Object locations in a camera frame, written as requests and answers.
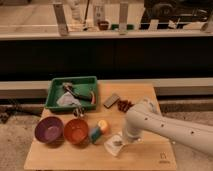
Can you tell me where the dark red grape bunch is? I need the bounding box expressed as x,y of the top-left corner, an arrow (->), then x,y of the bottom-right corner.
117,100 -> 133,113

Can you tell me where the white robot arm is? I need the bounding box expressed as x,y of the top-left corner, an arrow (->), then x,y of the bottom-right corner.
122,99 -> 213,156

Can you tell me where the red bowl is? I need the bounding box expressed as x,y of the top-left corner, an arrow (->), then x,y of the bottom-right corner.
63,119 -> 89,145

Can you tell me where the wooden table board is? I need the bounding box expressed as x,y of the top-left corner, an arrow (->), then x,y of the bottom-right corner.
24,83 -> 177,171

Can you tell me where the orange yellow ball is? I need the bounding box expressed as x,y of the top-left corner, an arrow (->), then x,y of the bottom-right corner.
98,120 -> 110,134

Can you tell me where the green plastic tray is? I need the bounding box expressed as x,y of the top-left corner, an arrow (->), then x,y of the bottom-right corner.
45,76 -> 98,112

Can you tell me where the white plastic cup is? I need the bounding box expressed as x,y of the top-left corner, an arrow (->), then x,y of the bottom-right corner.
104,133 -> 124,156

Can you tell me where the dark green tool in tray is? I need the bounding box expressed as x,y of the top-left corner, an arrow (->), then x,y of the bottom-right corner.
62,82 -> 95,104

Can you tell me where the purple bowl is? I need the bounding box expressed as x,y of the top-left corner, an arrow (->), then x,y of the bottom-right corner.
34,116 -> 63,144

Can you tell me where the teal sponge block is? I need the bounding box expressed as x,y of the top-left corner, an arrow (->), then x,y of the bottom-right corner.
89,127 -> 102,143

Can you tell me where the grey cloth in tray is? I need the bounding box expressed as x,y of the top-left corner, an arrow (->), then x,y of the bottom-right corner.
57,92 -> 81,106

